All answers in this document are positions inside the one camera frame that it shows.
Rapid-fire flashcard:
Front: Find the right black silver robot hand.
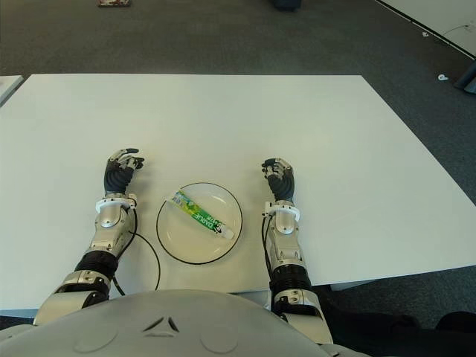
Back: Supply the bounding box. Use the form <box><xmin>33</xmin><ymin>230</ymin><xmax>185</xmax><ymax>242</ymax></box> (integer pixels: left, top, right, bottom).
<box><xmin>261</xmin><ymin>157</ymin><xmax>297</xmax><ymax>204</ymax></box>

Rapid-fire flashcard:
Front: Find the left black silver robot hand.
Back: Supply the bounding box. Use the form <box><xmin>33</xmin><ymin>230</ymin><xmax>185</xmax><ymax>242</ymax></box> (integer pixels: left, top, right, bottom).
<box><xmin>103</xmin><ymin>147</ymin><xmax>146</xmax><ymax>195</ymax></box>

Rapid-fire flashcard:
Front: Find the green white toothpaste tube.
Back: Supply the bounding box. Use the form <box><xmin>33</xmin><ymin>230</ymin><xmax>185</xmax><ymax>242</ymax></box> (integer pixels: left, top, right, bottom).
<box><xmin>171</xmin><ymin>190</ymin><xmax>235</xmax><ymax>239</ymax></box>

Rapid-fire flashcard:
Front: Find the white plate with black rim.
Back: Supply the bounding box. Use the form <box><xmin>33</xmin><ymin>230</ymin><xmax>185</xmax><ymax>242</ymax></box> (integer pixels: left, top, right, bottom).
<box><xmin>155</xmin><ymin>181</ymin><xmax>243</xmax><ymax>266</ymax></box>

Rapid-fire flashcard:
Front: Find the white side table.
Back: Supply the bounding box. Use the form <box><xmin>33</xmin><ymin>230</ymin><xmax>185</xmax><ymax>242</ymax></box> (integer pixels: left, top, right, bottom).
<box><xmin>0</xmin><ymin>75</ymin><xmax>23</xmax><ymax>107</ymax></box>

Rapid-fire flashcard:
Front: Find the grey robot torso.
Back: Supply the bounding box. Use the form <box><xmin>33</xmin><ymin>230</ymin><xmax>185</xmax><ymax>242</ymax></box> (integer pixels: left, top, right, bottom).
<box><xmin>0</xmin><ymin>289</ymin><xmax>360</xmax><ymax>357</ymax></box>

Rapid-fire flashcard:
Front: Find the dark grey chair base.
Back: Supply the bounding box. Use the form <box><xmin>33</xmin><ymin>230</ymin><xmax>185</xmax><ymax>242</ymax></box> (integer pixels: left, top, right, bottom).
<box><xmin>452</xmin><ymin>56</ymin><xmax>476</xmax><ymax>94</ymax></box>

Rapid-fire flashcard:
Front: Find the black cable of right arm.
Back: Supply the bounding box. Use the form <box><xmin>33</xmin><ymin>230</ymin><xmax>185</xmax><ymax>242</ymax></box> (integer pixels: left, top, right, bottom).
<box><xmin>260</xmin><ymin>217</ymin><xmax>275</xmax><ymax>297</ymax></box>

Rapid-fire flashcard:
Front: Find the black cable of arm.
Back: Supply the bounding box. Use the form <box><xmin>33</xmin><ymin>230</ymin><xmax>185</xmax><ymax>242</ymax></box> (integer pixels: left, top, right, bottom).
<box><xmin>260</xmin><ymin>217</ymin><xmax>275</xmax><ymax>297</ymax></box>
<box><xmin>112</xmin><ymin>213</ymin><xmax>162</xmax><ymax>298</ymax></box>

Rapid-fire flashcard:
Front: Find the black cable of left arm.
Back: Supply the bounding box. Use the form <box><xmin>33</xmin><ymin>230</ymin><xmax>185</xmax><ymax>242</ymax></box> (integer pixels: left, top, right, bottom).
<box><xmin>112</xmin><ymin>213</ymin><xmax>162</xmax><ymax>298</ymax></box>

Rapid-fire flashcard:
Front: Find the thin cable on white table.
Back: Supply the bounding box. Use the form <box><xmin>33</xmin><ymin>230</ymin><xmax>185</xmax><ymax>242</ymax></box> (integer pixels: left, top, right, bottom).
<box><xmin>440</xmin><ymin>23</ymin><xmax>471</xmax><ymax>37</ymax></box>

